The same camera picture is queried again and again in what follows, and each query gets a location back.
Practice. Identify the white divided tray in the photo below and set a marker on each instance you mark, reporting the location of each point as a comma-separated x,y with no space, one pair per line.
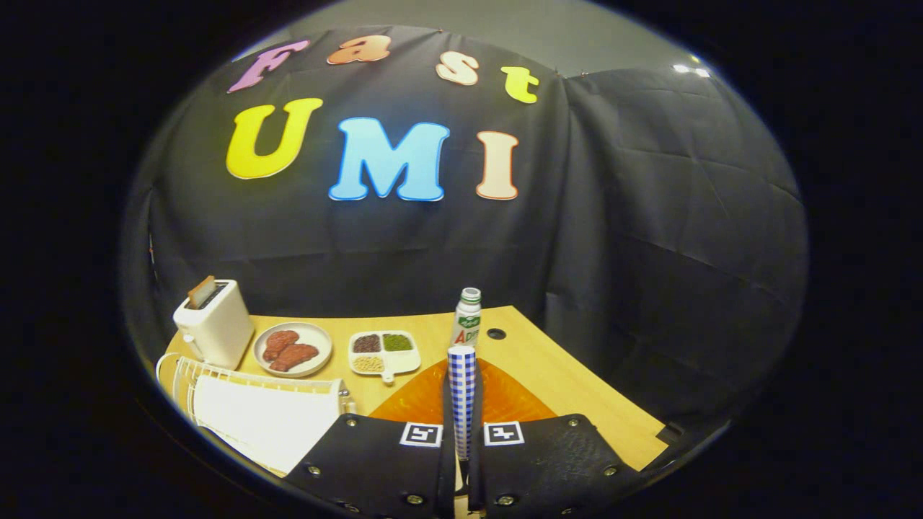
404,362

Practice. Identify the round plate with grey rim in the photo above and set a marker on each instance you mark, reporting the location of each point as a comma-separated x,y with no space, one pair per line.
319,339

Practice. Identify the pile of yellow beans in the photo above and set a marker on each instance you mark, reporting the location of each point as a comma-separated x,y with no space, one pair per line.
368,364

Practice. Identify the black backdrop cloth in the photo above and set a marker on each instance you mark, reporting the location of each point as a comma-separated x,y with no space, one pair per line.
613,216

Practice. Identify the red meat piece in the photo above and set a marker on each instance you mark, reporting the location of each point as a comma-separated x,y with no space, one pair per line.
296,357
280,342

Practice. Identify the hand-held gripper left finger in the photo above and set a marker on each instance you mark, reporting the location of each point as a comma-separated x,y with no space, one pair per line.
375,468

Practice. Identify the white toaster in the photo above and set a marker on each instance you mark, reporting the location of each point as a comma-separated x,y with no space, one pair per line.
223,324

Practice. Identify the white bottle with green cap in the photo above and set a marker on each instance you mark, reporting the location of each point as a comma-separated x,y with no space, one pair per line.
467,317

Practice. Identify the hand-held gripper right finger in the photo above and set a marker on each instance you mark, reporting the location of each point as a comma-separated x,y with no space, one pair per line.
548,461

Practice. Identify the pile of dark beans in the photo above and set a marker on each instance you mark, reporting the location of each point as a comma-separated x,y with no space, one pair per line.
366,343

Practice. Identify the brown bread slice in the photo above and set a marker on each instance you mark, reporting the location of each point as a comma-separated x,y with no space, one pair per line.
200,292

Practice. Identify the pile of green beans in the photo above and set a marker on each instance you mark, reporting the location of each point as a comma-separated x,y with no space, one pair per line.
397,342

